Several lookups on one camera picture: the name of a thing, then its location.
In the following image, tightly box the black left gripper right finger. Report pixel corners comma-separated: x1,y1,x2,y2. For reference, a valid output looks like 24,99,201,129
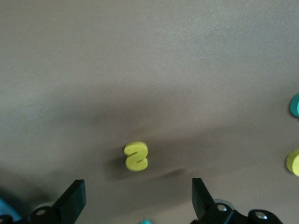
191,178,248,224

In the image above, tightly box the yellow foam letter a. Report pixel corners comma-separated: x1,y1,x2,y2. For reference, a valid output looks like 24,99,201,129
286,149,299,177

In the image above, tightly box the yellow foam letter s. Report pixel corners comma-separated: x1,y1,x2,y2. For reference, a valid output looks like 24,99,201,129
123,141,149,171

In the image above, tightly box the teal foam letter p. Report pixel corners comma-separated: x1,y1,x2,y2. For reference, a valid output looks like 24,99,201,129
289,92,299,117

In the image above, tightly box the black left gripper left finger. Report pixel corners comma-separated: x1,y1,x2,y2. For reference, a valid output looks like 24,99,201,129
23,179,86,224

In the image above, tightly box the blue plate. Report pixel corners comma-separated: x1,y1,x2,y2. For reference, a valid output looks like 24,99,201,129
0,197,21,217

